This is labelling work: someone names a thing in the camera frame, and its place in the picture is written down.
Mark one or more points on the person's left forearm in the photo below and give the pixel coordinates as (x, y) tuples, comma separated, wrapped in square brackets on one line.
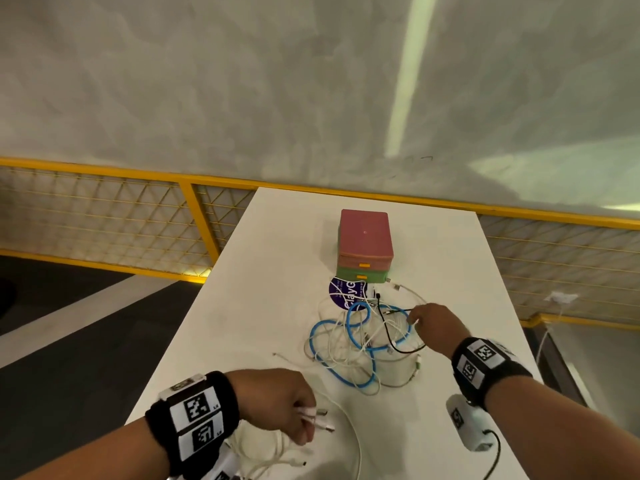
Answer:
[(110, 457)]

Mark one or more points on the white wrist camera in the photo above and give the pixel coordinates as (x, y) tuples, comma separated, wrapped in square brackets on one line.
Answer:
[(467, 422), (222, 467)]

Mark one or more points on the black left wristband with markers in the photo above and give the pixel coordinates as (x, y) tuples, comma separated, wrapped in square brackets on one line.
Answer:
[(200, 419)]

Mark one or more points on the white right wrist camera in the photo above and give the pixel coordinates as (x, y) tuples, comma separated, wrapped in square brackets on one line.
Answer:
[(467, 422)]

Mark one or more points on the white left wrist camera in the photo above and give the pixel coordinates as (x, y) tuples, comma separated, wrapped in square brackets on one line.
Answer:
[(222, 467)]

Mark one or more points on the purple round sticker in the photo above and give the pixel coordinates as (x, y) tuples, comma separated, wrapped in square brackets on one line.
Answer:
[(345, 293)]

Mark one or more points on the green plastic box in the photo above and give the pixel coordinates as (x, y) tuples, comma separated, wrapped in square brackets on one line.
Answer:
[(357, 275)]

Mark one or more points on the black wristband with markers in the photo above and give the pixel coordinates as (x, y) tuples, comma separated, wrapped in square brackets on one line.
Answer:
[(200, 419), (480, 367)]

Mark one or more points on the black right wristband with markers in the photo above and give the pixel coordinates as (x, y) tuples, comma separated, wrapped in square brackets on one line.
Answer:
[(480, 367)]

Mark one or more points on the pink plastic box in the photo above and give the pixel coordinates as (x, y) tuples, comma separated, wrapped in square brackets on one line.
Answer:
[(365, 237)]

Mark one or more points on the yellow mesh fence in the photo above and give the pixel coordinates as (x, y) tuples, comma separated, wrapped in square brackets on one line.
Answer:
[(190, 204)]

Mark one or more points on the person's right forearm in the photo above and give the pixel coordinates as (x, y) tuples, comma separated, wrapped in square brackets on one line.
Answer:
[(560, 434)]

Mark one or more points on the person's right hand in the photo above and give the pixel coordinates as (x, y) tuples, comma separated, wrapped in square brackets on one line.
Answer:
[(440, 329)]

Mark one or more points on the person's left fingers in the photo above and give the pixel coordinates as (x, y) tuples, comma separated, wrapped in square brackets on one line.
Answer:
[(306, 419)]

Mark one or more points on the white wall socket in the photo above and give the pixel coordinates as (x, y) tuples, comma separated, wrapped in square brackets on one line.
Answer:
[(564, 297)]

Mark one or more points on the person's left hand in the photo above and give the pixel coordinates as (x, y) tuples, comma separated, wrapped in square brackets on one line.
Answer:
[(267, 394)]

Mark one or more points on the person's right fingers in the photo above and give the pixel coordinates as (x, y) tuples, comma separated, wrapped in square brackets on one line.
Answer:
[(414, 319)]

